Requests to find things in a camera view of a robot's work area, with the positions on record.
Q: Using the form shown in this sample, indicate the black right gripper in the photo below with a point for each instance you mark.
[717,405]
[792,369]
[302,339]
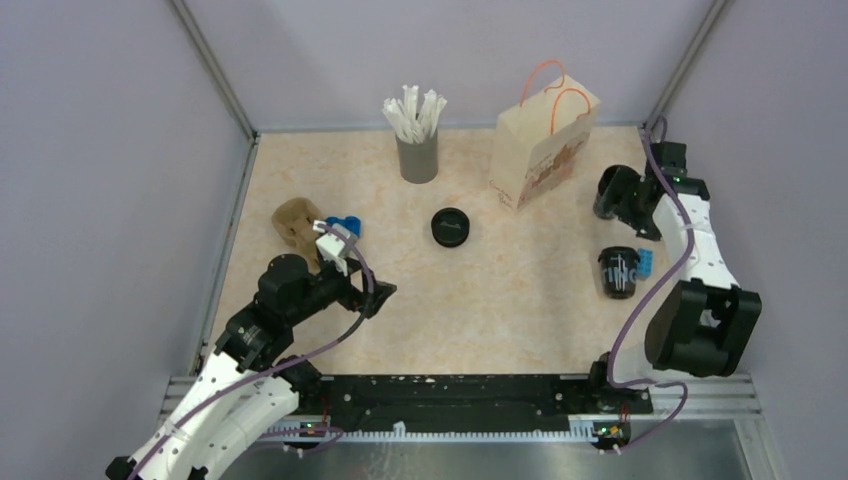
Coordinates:
[645,227]

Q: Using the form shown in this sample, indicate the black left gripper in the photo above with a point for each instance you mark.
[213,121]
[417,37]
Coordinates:
[353,298]

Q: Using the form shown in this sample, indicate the translucent brown plastic cup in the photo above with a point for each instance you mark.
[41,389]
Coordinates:
[618,282]

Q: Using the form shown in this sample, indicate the teddy bear paper bag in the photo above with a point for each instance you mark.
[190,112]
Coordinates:
[537,141]

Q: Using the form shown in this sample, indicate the black coffee cup lid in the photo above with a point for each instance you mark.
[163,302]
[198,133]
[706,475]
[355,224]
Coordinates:
[615,255]

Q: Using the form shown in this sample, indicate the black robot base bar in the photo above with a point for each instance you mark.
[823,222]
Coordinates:
[490,404]

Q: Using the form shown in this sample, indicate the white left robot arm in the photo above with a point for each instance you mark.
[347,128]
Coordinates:
[246,385]

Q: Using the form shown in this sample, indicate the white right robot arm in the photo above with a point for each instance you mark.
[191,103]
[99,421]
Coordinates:
[705,323]

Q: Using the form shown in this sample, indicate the black paper cup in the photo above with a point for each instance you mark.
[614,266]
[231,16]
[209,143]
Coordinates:
[610,191]

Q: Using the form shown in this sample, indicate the blue toy brick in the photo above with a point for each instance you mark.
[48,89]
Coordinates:
[645,263]

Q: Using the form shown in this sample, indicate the blue toy car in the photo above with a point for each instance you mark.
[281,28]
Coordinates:
[351,224]

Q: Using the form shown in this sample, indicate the brown pulp cup carrier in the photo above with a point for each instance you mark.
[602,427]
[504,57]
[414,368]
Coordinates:
[293,221]

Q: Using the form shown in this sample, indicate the white wrapped straws bundle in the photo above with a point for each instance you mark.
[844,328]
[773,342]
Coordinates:
[415,116]

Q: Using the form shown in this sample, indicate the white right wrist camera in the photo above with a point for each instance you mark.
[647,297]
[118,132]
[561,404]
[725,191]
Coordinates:
[671,157]

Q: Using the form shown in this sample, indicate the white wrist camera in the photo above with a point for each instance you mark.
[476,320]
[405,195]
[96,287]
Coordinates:
[671,157]
[332,243]

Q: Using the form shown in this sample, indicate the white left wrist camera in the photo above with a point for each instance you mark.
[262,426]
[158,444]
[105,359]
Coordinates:
[332,243]

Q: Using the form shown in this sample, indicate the aluminium frame rail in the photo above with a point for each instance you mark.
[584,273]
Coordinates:
[200,154]

